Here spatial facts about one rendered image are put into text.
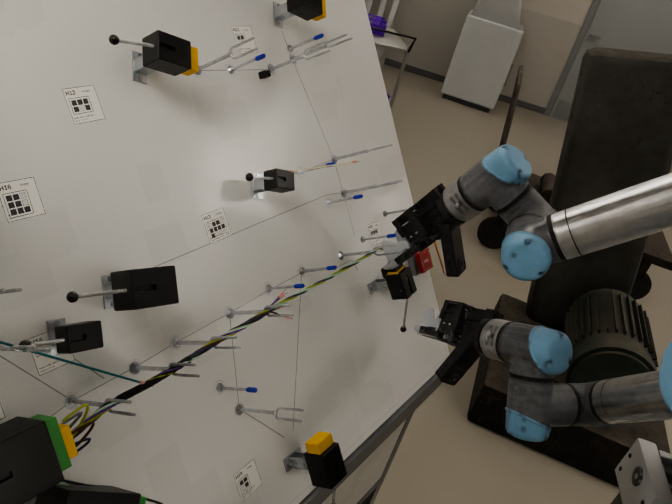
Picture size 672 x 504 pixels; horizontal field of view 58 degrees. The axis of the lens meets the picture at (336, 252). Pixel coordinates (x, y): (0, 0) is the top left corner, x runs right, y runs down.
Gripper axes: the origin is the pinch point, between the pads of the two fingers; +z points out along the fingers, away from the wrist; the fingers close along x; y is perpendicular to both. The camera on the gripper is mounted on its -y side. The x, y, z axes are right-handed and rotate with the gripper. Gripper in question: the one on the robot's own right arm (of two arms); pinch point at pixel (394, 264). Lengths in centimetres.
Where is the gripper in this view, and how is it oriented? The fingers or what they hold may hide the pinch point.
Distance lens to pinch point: 127.8
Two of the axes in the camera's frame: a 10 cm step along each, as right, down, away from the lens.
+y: -6.1, -7.9, 0.4
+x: -5.5, 3.9, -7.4
